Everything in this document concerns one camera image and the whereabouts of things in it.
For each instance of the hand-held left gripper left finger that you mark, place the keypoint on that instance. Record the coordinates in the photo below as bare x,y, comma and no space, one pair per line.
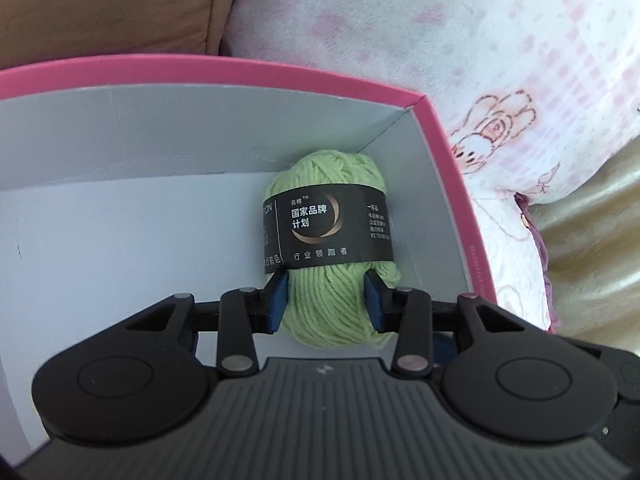
277,306

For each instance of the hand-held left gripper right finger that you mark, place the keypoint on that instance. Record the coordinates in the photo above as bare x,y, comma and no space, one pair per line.
374,306

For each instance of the green yarn ball black label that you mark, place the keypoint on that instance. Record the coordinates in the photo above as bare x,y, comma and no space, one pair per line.
325,220

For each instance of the pink cardboard box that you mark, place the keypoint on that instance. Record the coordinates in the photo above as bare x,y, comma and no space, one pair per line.
125,220

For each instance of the red bear printed blanket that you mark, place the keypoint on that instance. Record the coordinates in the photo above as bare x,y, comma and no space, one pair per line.
505,250

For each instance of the beige shiny cloth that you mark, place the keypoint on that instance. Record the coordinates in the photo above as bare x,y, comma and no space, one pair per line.
600,235

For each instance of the pink white printed pillow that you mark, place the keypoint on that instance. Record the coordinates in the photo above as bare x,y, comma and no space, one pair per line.
425,35

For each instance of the brown cushion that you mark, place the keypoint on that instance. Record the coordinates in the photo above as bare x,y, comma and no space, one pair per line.
100,5

